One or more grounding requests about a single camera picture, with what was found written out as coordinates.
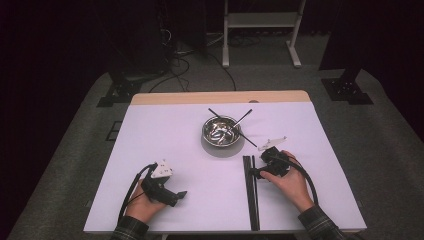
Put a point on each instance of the person's right hand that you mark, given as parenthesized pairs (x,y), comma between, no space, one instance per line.
(293,186)

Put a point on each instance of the white metal stand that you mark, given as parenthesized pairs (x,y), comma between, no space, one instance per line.
(261,20)

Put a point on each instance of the black stand base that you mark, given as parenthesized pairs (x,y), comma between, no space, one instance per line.
(118,93)
(346,88)

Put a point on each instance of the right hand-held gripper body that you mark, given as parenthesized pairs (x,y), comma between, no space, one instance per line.
(276,163)

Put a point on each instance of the black rectangular frame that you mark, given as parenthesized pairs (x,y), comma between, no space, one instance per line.
(108,133)

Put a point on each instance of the person's left hand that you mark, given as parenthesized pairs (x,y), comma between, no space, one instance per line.
(143,208)

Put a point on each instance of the black chopstick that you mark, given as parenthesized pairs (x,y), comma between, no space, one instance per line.
(250,141)

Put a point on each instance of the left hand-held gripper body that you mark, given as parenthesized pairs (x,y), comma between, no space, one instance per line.
(160,191)

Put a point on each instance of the metal bowl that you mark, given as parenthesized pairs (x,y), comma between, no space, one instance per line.
(215,133)

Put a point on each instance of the round table grommet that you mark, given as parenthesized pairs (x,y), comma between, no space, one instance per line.
(253,101)

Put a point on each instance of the white table mat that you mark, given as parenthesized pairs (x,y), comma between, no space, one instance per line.
(166,140)

